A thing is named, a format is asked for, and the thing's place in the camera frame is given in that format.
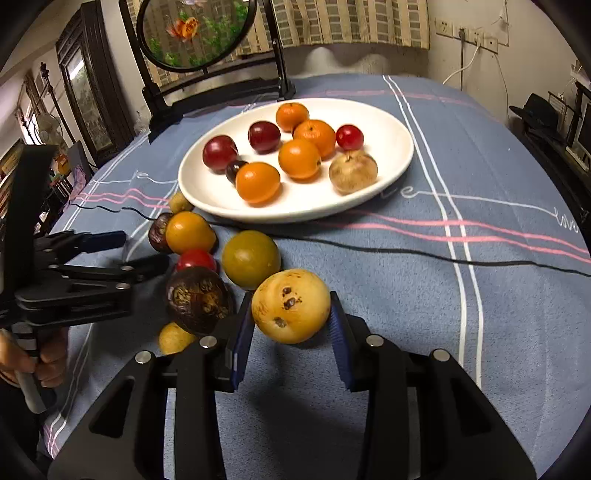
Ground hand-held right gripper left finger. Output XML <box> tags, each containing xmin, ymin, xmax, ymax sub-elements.
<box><xmin>48</xmin><ymin>291</ymin><xmax>254</xmax><ymax>480</ymax></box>

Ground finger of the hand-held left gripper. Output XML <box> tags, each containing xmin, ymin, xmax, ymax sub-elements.
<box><xmin>34</xmin><ymin>230</ymin><xmax>127</xmax><ymax>268</ymax></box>
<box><xmin>14</xmin><ymin>254</ymin><xmax>171</xmax><ymax>325</ymax></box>

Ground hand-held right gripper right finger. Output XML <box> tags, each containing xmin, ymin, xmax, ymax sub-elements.
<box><xmin>329</xmin><ymin>291</ymin><xmax>539</xmax><ymax>480</ymax></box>

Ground yellow spotted pear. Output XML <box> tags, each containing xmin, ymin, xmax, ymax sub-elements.
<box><xmin>251</xmin><ymin>268</ymin><xmax>331</xmax><ymax>345</ymax></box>

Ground red plum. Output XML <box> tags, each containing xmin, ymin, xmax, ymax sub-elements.
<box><xmin>248</xmin><ymin>121</ymin><xmax>281</xmax><ymax>154</ymax></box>
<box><xmin>202</xmin><ymin>135</ymin><xmax>239</xmax><ymax>175</ymax></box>

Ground small smooth orange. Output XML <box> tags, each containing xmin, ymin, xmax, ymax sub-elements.
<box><xmin>235</xmin><ymin>162</ymin><xmax>281</xmax><ymax>205</ymax></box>
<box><xmin>278</xmin><ymin>138</ymin><xmax>322</xmax><ymax>182</ymax></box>
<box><xmin>165</xmin><ymin>212</ymin><xmax>217</xmax><ymax>254</ymax></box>

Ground beige pomegranate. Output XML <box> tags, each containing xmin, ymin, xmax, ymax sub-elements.
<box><xmin>329</xmin><ymin>150</ymin><xmax>378</xmax><ymax>195</ymax></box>

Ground white oval plate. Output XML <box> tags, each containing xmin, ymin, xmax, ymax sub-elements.
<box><xmin>178</xmin><ymin>98</ymin><xmax>414</xmax><ymax>225</ymax></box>

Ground red cherry tomato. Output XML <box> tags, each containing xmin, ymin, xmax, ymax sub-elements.
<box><xmin>335</xmin><ymin>124</ymin><xmax>365</xmax><ymax>151</ymax></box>

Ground orange mandarin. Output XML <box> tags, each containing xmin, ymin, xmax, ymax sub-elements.
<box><xmin>293</xmin><ymin>119</ymin><xmax>337</xmax><ymax>160</ymax></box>
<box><xmin>276</xmin><ymin>102</ymin><xmax>310</xmax><ymax>133</ymax></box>

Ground person's left hand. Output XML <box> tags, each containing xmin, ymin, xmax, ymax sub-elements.
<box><xmin>0</xmin><ymin>325</ymin><xmax>69</xmax><ymax>389</ymax></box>

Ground dark brown passion fruit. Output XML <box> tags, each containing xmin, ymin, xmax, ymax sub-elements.
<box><xmin>148</xmin><ymin>213</ymin><xmax>174</xmax><ymax>254</ymax></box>
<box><xmin>165</xmin><ymin>266</ymin><xmax>235</xmax><ymax>336</ymax></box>

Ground dark chair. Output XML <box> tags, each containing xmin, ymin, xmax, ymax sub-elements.
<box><xmin>60</xmin><ymin>141</ymin><xmax>97</xmax><ymax>188</ymax></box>

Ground yellow-green plum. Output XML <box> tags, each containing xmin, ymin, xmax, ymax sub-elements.
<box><xmin>222</xmin><ymin>230</ymin><xmax>282</xmax><ymax>291</ymax></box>

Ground white standing fan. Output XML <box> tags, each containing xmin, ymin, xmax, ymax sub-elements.
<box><xmin>34</xmin><ymin>113</ymin><xmax>63</xmax><ymax>145</ymax></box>

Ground dark wood framed painting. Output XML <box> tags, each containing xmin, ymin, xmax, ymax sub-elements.
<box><xmin>55</xmin><ymin>0</ymin><xmax>137</xmax><ymax>162</ymax></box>

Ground blue striped tablecloth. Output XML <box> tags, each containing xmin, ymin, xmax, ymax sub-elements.
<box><xmin>37</xmin><ymin>74</ymin><xmax>591</xmax><ymax>480</ymax></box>

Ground round goldfish screen black stand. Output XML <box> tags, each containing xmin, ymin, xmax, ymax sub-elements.
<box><xmin>119</xmin><ymin>0</ymin><xmax>296</xmax><ymax>144</ymax></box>

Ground black computer desk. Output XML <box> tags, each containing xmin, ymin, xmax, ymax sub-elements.
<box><xmin>509</xmin><ymin>106</ymin><xmax>591</xmax><ymax>224</ymax></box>

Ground black hat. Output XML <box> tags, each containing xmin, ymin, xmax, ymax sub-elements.
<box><xmin>509</xmin><ymin>93</ymin><xmax>563</xmax><ymax>134</ymax></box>

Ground beige plaid curtain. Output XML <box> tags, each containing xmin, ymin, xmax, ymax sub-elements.
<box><xmin>231</xmin><ymin>0</ymin><xmax>430</xmax><ymax>52</ymax></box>

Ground computer monitor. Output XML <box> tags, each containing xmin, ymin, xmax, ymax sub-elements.
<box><xmin>573</xmin><ymin>88</ymin><xmax>591</xmax><ymax>162</ymax></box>

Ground white power cable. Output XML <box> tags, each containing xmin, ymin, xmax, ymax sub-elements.
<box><xmin>443</xmin><ymin>41</ymin><xmax>483</xmax><ymax>85</ymax></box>

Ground white wall outlet strip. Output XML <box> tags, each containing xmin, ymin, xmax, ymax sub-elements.
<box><xmin>434</xmin><ymin>17</ymin><xmax>499</xmax><ymax>51</ymax></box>

